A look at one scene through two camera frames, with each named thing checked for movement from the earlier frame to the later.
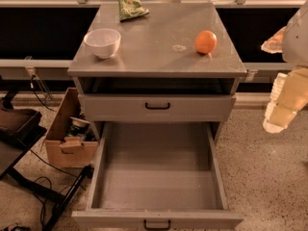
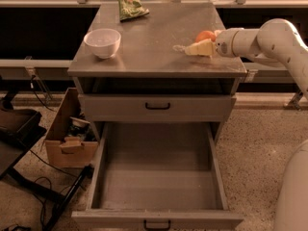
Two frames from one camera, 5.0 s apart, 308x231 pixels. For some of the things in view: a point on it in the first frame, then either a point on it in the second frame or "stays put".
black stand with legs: [20, 130] stays put
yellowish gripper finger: [274, 44] → [217, 32]
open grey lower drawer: [158, 176] stays put
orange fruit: [205, 41] stays put
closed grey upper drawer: [158, 107] stays put
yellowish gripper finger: [289, 95] → [205, 47]
